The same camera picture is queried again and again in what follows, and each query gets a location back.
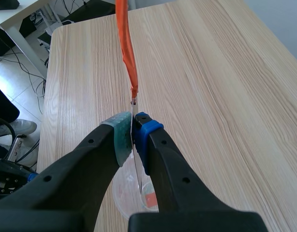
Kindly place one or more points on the grey metal plate orange strip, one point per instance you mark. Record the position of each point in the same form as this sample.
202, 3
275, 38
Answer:
129, 60

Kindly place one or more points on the dark chair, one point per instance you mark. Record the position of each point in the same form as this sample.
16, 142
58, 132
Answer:
3, 106

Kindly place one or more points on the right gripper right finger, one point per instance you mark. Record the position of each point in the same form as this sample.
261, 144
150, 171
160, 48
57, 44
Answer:
172, 193

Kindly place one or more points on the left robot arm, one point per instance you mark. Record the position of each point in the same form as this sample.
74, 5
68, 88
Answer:
8, 176

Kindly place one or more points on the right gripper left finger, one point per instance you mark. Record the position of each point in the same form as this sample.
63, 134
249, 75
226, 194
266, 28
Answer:
73, 183

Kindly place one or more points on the clear plastic beaker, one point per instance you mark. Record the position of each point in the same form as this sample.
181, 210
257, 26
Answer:
126, 193

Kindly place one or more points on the white desk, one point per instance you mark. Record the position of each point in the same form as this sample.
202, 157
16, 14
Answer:
15, 17

